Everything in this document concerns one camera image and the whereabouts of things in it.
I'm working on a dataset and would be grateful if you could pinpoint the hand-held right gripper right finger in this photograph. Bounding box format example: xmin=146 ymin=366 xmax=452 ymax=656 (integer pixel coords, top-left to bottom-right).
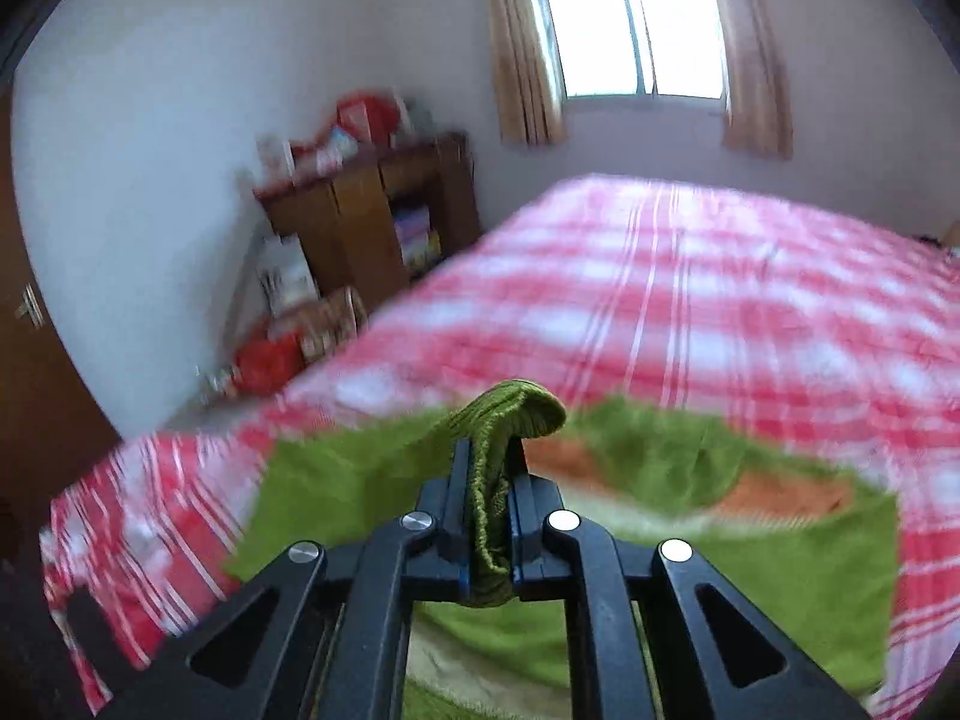
xmin=504 ymin=435 xmax=871 ymax=720

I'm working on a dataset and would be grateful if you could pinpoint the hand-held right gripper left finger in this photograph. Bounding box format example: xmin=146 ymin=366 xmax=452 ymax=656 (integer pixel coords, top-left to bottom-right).
xmin=97 ymin=436 xmax=477 ymax=720

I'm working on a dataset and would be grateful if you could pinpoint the green knit sweater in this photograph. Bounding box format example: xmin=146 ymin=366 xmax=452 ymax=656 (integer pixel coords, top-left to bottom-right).
xmin=225 ymin=381 xmax=901 ymax=720

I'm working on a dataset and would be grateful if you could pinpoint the patterned gift bag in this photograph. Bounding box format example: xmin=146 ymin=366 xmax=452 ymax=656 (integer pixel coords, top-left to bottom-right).
xmin=300 ymin=289 xmax=368 ymax=361

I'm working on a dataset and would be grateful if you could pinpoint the red plastic bag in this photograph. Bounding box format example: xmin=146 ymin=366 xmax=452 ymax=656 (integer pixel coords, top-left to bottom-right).
xmin=234 ymin=330 xmax=305 ymax=395

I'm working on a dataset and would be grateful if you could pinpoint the red plaid bed sheet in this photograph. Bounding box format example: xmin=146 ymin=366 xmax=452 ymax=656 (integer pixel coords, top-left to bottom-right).
xmin=41 ymin=174 xmax=960 ymax=717

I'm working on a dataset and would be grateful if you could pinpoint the stack of books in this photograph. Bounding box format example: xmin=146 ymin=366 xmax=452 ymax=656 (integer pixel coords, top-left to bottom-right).
xmin=394 ymin=206 xmax=443 ymax=267

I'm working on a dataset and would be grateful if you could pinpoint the white paper bag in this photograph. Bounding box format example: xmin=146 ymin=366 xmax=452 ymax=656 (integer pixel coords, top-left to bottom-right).
xmin=255 ymin=234 xmax=320 ymax=316

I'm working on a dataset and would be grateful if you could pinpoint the brown wooden desk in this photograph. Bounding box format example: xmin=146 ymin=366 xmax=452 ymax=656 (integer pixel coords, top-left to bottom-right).
xmin=253 ymin=133 xmax=482 ymax=301

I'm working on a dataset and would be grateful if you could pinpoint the red and white packet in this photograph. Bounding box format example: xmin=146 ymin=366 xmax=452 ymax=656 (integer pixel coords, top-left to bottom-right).
xmin=292 ymin=127 xmax=359 ymax=167

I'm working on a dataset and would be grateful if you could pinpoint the red gift box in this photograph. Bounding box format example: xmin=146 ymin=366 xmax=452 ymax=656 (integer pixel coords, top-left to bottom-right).
xmin=334 ymin=94 xmax=402 ymax=147

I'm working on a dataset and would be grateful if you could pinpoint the brown wooden door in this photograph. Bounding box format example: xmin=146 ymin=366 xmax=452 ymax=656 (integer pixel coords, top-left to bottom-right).
xmin=0 ymin=90 xmax=121 ymax=533

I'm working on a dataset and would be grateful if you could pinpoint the beige curtain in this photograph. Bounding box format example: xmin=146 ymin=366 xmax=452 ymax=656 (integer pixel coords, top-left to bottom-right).
xmin=480 ymin=0 xmax=567 ymax=147
xmin=705 ymin=0 xmax=794 ymax=160

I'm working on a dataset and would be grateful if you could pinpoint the window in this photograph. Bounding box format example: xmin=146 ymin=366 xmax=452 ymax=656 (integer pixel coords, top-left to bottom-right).
xmin=531 ymin=0 xmax=728 ymax=100

